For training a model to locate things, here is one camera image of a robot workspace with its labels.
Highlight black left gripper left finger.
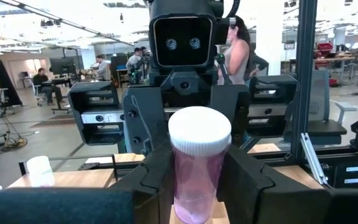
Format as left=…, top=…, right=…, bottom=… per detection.
left=109, top=141, right=176, bottom=224

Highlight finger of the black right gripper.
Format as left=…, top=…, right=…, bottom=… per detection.
left=122, top=86, right=171, bottom=157
left=213, top=84, right=251, bottom=147

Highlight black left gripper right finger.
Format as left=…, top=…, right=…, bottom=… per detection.
left=216, top=144, right=332, bottom=224

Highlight clear medicine bottle white cap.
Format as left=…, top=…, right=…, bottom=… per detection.
left=26, top=155, right=55, bottom=188

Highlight person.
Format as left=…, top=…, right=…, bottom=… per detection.
left=249, top=52, right=270, bottom=78
left=32, top=67, right=63, bottom=105
left=94, top=55, right=111, bottom=82
left=218, top=15, right=251, bottom=86
left=126, top=47, right=150, bottom=73

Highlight brown floor mat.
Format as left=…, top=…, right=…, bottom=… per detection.
left=31, top=114, right=77, bottom=129

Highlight black computer monitor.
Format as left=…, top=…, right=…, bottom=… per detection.
left=48, top=57, right=77, bottom=75

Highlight grey office chair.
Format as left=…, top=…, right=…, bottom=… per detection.
left=308, top=70, right=357, bottom=136

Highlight black box white labels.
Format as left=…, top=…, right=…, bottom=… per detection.
left=321, top=157, right=358, bottom=190

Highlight black standing panel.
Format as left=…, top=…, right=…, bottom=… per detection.
left=0, top=58, right=23, bottom=108

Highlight red crate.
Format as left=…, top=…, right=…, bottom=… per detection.
left=317, top=42, right=335, bottom=54

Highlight silver angle bracket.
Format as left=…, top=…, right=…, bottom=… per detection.
left=300, top=133, right=329, bottom=187

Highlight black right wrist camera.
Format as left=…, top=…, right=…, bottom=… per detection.
left=149, top=0, right=217, bottom=71

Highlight floor cable bundle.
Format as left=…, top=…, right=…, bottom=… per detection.
left=0, top=118, right=29, bottom=152

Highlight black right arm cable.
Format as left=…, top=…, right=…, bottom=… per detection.
left=224, top=0, right=241, bottom=19

